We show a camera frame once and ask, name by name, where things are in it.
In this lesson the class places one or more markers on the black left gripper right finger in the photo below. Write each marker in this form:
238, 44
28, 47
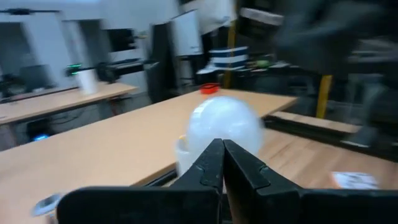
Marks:
264, 202

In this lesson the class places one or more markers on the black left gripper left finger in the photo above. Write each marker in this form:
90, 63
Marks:
186, 202

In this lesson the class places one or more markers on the white lightbulb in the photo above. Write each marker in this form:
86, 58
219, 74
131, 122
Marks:
224, 121

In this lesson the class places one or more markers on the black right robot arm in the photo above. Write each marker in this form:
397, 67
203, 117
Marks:
326, 37

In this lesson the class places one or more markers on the beige wooden desk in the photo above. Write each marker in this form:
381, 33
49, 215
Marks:
124, 140

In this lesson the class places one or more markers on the white patterned packet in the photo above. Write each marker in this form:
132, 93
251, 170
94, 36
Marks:
354, 180

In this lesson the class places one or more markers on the red box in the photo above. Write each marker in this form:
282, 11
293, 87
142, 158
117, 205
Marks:
209, 88

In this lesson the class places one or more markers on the grey round desk grommet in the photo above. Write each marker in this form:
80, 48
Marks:
46, 204

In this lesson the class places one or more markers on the black upright panel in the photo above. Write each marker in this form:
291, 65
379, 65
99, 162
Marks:
160, 62

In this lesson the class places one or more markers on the blue white striped box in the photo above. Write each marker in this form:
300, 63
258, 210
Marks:
228, 59

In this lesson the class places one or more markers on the white paper cup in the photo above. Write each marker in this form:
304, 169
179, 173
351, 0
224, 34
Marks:
87, 82

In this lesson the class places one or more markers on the white board panel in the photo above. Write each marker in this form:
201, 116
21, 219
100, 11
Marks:
186, 34

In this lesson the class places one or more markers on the beige background desk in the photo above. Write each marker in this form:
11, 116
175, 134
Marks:
46, 102

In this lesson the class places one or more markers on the black monitor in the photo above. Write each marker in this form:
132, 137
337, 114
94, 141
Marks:
121, 40

